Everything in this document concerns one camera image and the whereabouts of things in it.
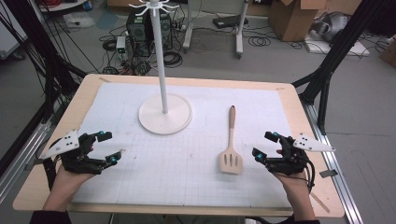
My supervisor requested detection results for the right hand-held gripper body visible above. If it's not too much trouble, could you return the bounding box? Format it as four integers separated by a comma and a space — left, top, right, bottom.
265, 133, 337, 176

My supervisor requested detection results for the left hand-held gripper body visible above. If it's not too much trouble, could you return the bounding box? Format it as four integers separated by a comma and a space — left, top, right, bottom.
40, 130, 108, 175

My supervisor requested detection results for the person's left hand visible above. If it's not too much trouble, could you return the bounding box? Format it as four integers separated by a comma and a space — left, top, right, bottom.
49, 165, 95, 203

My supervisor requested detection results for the person's right hand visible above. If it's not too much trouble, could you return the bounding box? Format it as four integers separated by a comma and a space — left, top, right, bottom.
273, 170, 312, 202

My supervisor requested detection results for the beige slotted spatula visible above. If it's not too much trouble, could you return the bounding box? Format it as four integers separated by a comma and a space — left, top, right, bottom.
218, 105, 245, 175

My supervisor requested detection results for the grey tape piece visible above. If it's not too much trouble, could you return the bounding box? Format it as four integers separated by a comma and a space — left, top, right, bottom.
318, 169, 339, 179

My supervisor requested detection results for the white grid mat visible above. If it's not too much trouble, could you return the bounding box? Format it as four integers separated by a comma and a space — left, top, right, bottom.
70, 82, 293, 209

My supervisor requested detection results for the white hook stand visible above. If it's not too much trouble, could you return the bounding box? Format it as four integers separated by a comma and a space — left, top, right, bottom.
128, 0, 193, 136

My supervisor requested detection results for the small white green device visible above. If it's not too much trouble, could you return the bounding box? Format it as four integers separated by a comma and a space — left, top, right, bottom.
115, 35, 128, 61

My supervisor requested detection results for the white metal floor stand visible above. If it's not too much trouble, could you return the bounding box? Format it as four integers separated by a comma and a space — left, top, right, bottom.
181, 0, 250, 60

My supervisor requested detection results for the black computer tower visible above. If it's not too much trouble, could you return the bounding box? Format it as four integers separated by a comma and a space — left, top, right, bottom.
125, 10, 174, 59

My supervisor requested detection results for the large open cardboard box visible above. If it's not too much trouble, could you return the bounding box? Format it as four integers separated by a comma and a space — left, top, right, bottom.
267, 0, 364, 43

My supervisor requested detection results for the white foam board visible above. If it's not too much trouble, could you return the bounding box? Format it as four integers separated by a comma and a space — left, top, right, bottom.
303, 33, 372, 58

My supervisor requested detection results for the black flat device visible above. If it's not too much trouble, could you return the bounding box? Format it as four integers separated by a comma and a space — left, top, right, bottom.
212, 14, 249, 30

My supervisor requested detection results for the grey vacuum cleaner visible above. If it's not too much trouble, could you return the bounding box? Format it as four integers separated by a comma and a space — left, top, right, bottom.
309, 11, 351, 43

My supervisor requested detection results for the white cabinet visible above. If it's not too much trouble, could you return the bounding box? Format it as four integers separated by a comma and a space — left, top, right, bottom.
0, 0, 30, 61

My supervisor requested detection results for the small cardboard box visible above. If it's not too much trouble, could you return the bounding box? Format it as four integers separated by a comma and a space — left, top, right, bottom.
378, 35, 396, 68

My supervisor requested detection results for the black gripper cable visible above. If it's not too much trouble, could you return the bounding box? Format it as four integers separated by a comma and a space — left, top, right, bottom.
304, 155, 317, 194

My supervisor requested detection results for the black gripper strap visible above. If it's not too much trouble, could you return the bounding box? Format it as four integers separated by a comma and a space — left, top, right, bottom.
42, 157, 58, 191

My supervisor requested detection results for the aluminium rail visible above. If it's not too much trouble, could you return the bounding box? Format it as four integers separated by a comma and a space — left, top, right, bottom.
0, 119, 54, 203
300, 101, 365, 224

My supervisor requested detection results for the coiled black cable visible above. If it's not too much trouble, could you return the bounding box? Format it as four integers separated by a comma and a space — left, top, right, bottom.
247, 35, 272, 48
163, 50, 184, 69

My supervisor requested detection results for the black metal frame strut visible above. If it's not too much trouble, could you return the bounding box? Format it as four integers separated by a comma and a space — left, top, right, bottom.
291, 0, 388, 136
0, 0, 89, 125

